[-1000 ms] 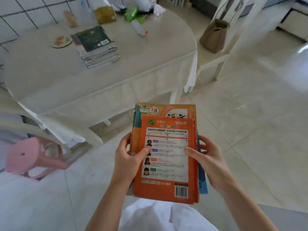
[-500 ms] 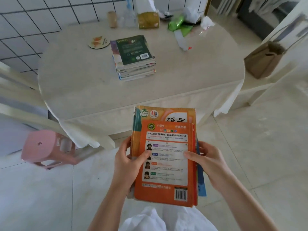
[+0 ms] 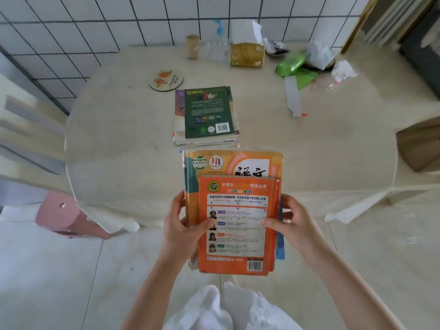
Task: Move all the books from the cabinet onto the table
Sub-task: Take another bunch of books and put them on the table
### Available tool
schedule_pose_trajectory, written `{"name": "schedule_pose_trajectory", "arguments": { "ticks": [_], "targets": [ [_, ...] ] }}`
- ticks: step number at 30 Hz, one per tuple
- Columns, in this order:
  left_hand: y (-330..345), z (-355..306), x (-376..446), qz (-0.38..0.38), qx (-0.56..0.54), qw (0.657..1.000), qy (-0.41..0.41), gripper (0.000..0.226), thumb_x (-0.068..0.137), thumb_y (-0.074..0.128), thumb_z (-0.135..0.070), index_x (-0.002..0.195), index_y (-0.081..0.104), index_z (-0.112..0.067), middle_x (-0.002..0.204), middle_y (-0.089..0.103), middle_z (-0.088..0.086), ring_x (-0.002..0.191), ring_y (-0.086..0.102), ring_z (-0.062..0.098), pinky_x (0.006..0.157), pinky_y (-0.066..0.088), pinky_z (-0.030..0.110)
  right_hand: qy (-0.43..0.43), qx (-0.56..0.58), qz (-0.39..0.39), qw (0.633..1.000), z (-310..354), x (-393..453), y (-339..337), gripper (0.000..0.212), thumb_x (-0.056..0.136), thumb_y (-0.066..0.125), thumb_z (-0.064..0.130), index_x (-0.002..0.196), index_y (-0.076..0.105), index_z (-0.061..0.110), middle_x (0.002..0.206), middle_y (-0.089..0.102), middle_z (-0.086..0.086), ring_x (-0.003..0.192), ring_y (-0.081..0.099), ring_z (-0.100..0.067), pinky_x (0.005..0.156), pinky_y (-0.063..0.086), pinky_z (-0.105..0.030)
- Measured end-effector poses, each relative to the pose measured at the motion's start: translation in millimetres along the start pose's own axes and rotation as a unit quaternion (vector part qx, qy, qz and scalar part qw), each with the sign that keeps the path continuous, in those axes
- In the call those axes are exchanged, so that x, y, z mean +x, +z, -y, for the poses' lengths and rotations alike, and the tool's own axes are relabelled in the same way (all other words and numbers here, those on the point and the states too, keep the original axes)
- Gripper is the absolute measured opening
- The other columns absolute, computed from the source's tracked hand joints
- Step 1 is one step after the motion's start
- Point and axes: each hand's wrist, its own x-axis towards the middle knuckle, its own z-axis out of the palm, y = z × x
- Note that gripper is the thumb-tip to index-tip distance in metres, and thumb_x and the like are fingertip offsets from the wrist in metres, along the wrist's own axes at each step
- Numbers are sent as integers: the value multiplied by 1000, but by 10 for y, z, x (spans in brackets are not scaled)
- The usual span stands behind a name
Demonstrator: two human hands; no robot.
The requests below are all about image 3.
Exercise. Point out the person's right hand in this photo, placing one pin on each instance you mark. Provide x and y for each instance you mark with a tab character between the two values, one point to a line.
299	233

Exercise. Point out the person's left hand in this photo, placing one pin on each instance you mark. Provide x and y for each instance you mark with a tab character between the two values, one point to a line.
178	233

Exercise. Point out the blue cover book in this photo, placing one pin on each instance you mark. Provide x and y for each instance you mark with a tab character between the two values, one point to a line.
280	250

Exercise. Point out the orange white label book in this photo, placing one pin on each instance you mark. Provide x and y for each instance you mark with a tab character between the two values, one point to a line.
223	268

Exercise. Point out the large orange cover book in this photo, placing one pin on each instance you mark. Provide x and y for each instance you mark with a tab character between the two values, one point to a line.
247	161

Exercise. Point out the stack of mixed books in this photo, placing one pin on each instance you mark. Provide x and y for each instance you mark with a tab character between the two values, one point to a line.
206	109

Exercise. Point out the person's right forearm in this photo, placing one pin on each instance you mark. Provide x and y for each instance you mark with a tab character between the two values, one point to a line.
343	292

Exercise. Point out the person's left forearm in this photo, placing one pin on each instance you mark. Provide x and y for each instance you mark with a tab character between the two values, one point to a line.
151	295

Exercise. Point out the person's white trousers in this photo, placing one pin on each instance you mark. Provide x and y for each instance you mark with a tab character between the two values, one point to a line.
206	312

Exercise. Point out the beige speckled table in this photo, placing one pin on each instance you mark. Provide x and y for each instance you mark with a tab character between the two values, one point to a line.
120	151

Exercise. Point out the pink plastic stool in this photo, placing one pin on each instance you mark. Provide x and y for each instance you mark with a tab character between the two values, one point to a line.
58	209

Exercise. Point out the brown handbag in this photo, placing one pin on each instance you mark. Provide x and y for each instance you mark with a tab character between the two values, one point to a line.
419	144

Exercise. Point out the round cartoon coaster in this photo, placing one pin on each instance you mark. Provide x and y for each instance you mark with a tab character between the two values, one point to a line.
168	80

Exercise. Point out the brown woven basket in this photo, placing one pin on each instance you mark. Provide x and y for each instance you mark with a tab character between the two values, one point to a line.
311	67

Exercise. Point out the green bin bag roll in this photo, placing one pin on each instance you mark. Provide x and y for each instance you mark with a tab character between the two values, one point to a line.
292	65

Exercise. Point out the white red plastic bag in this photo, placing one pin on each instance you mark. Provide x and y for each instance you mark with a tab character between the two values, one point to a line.
343	70

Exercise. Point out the yellow tissue pack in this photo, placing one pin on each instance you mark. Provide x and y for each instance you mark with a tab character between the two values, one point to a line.
247	56

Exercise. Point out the tray of small items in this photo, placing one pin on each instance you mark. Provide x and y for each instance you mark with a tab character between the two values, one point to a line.
278	49

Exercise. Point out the beige cup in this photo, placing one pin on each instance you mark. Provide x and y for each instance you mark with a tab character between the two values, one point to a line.
193	48

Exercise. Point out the clear blue pump bottle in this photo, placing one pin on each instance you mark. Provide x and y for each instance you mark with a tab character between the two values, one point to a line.
220	51

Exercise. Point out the white leaning boards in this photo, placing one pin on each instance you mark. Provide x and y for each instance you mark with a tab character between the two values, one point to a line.
385	20

